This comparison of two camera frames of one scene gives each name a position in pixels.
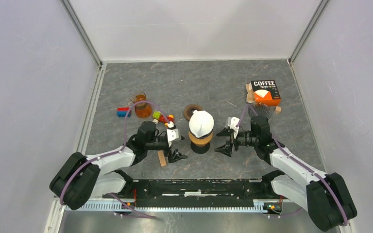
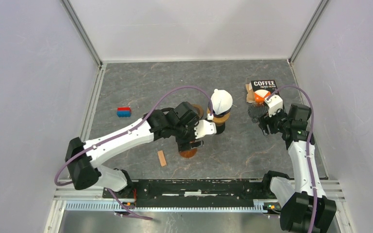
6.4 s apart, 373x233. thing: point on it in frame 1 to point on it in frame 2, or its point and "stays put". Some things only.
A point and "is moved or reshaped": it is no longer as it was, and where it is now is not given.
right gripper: x=227 y=132 to x=263 y=121
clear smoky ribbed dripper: x=261 y=109 stays put
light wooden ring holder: x=200 y=141 is moved or reshaped
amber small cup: x=143 y=110 to x=188 y=153
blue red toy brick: x=122 y=111 stays put
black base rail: x=211 y=192 stays put
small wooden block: x=162 y=158 stays put
